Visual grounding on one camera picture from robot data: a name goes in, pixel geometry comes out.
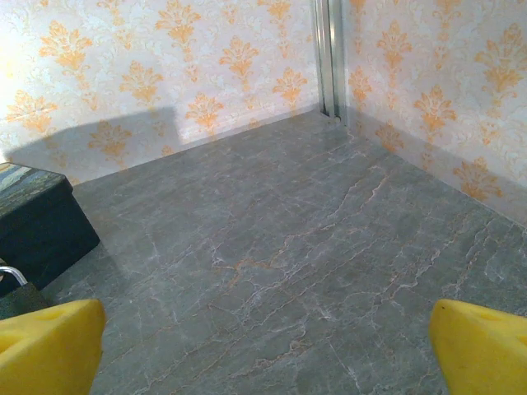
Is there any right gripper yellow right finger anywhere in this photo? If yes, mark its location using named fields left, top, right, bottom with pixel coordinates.
left=429, top=299, right=527, bottom=395

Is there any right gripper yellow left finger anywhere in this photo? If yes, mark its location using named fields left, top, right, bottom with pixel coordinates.
left=0, top=298, right=106, bottom=395

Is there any black box with painting print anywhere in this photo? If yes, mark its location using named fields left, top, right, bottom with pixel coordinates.
left=0, top=161, right=101, bottom=297

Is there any aluminium corner post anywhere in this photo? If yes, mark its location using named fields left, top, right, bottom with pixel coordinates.
left=310, top=0, right=352, bottom=125

